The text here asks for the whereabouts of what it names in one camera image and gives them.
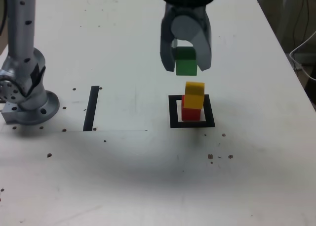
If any black tape square outline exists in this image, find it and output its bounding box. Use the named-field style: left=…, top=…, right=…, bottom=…
left=168, top=94, right=216, bottom=129

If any white cable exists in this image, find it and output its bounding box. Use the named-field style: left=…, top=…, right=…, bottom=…
left=288, top=30, right=316, bottom=82

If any black tape strip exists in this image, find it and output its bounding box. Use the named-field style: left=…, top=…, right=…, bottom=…
left=82, top=86, right=100, bottom=132

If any red cube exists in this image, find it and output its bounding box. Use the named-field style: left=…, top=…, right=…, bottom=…
left=181, top=94, right=202, bottom=121

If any green cube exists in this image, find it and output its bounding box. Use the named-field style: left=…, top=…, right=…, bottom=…
left=174, top=46, right=198, bottom=76

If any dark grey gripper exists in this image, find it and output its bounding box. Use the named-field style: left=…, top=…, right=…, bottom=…
left=159, top=2, right=213, bottom=73

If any yellow cube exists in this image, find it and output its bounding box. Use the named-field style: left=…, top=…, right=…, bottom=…
left=184, top=81, right=206, bottom=110

